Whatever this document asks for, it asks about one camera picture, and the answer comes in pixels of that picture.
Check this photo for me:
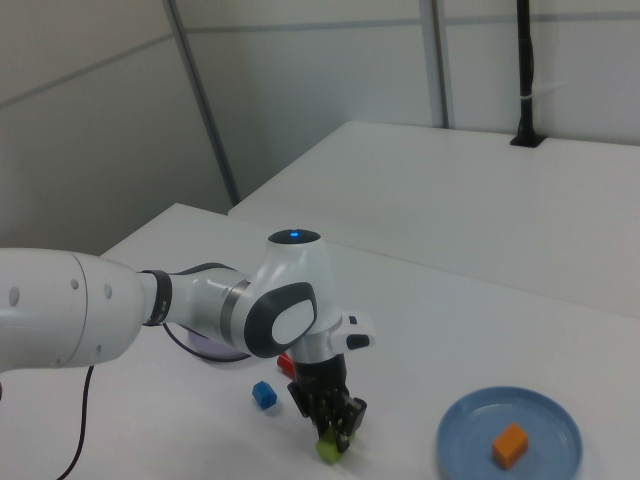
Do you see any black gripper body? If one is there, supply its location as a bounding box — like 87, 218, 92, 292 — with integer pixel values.
292, 354, 350, 397

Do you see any green rectangular block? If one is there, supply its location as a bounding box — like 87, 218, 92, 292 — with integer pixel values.
314, 429, 354, 465

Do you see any blue hexagonal block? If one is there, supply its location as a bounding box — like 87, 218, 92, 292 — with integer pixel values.
251, 380, 279, 412

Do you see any orange rectangular block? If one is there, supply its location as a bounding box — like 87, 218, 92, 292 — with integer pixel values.
491, 422, 530, 470

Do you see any purple plate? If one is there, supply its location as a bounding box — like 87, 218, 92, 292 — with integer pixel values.
187, 332, 251, 365

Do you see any blue plate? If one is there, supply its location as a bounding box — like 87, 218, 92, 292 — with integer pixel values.
436, 386, 584, 480

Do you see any white neighbouring table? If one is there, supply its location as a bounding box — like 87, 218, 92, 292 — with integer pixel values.
228, 119, 640, 320

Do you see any black pole with base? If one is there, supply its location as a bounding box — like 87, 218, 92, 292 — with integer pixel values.
509, 0, 546, 149

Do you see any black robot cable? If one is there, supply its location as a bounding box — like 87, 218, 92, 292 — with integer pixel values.
55, 322, 254, 480

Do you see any grey partition post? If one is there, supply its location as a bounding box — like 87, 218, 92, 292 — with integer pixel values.
428, 0, 457, 129
160, 0, 242, 207

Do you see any white cable tie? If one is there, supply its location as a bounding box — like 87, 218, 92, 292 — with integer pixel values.
518, 82, 569, 102

